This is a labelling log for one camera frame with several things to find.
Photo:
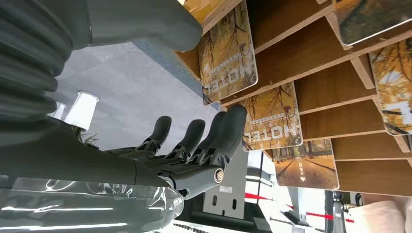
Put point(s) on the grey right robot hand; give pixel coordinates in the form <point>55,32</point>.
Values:
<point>80,154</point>

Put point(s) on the autumn hotel key card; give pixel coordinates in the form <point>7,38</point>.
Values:
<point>201,8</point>
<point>273,122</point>
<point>227,58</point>
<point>394,86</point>

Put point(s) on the autumn path key card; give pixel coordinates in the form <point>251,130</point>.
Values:
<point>305,167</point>
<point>367,19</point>

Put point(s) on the wooden card rack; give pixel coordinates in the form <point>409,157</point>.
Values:
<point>322,64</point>

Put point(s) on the green potted plant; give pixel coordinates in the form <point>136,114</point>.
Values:
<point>84,136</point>

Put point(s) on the small white plant pot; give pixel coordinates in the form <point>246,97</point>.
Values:
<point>59,111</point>

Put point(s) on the clear plastic cover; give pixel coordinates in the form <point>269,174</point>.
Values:
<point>80,209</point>

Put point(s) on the ribbed grey right arm sleeve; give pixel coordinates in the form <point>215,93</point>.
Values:
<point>25,58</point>

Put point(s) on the red barrier tape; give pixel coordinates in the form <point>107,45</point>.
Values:
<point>318,215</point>

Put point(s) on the grey metal bracket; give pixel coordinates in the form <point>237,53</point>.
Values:
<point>227,189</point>

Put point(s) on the black stanchion post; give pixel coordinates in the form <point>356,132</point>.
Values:
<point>336,212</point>

